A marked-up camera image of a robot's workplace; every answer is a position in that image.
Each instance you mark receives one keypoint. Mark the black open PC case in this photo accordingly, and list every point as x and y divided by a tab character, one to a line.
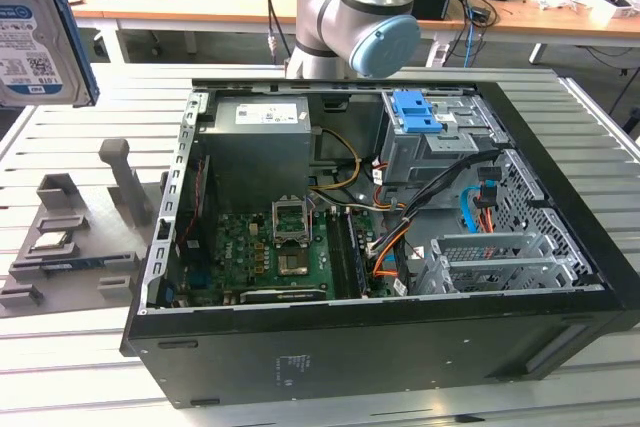
350	357

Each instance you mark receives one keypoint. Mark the grey parts rack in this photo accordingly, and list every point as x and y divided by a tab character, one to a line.
100	247

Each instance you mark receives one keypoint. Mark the white power strip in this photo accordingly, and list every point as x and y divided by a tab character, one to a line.
440	54

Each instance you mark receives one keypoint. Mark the CPU socket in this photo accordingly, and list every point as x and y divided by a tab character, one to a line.
292	264

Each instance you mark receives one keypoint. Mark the silver drive cage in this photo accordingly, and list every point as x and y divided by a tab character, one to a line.
430	157

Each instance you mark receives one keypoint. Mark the silver CPU chip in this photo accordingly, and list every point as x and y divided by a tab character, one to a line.
50	241

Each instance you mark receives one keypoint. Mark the wooden desk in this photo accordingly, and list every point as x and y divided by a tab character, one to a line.
210	4

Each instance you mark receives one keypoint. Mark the blue plastic bay latch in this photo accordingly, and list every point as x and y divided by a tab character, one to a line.
412	114

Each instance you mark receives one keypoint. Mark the grey power supply unit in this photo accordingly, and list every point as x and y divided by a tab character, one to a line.
260	147

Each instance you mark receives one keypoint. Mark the black graphics card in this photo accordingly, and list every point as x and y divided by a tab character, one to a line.
282	295

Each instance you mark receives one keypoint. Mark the green motherboard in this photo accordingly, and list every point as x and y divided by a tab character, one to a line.
240	247

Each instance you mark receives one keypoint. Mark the silver perforated disk bay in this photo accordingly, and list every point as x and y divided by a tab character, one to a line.
500	257

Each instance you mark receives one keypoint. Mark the hard disk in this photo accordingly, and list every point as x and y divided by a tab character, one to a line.
35	37

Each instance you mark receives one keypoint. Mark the dark RAM stick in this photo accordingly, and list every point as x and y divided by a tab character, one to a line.
357	252

